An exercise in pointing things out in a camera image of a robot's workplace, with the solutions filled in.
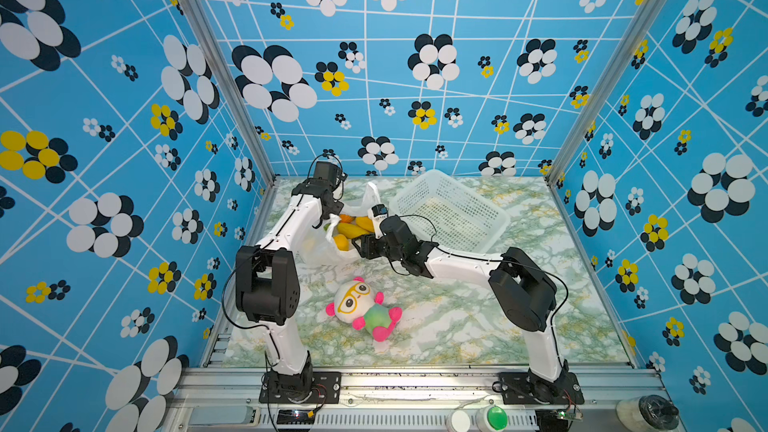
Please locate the white round button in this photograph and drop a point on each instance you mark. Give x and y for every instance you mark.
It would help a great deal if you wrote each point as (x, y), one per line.
(458, 421)

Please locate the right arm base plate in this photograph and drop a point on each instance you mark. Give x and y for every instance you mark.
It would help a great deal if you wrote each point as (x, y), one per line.
(526, 388)

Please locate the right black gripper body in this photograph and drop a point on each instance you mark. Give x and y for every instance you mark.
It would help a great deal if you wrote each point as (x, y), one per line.
(398, 255)

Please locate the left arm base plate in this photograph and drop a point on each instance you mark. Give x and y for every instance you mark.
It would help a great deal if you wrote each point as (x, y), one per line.
(324, 387)

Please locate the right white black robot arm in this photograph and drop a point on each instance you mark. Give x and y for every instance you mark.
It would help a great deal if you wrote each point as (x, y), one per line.
(524, 292)

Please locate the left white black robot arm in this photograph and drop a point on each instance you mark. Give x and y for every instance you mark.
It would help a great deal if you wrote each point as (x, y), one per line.
(266, 283)

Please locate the translucent white plastic bag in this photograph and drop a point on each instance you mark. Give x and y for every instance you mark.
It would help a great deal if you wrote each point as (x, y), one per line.
(318, 247)

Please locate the colourful plush toy with glasses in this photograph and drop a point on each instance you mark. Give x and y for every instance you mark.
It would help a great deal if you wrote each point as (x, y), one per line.
(357, 304)

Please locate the white plastic mesh basket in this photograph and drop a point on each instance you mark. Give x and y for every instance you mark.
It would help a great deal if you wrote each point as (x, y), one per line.
(440, 208)

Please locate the clear tape roll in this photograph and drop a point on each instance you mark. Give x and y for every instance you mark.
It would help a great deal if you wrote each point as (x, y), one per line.
(651, 413)

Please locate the green round button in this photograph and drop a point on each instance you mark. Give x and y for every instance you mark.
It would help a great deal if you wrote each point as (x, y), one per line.
(492, 419)

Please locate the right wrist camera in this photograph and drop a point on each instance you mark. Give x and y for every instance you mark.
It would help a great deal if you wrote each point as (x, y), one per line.
(377, 214)

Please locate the aluminium corner post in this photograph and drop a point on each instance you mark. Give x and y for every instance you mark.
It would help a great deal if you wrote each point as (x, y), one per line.
(203, 32)
(636, 32)

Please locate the aluminium front rail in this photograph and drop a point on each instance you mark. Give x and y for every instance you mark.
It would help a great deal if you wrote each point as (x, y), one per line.
(401, 399)

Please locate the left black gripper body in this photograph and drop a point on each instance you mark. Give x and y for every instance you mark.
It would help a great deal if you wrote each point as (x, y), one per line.
(335, 208)

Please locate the left aluminium corner post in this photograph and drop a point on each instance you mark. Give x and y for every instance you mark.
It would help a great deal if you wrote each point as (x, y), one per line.
(203, 32)

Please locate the right aluminium corner post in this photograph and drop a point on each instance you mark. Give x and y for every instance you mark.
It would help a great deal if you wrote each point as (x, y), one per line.
(636, 32)

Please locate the yellow banana fruit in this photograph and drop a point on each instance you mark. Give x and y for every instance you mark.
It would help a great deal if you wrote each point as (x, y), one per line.
(349, 228)

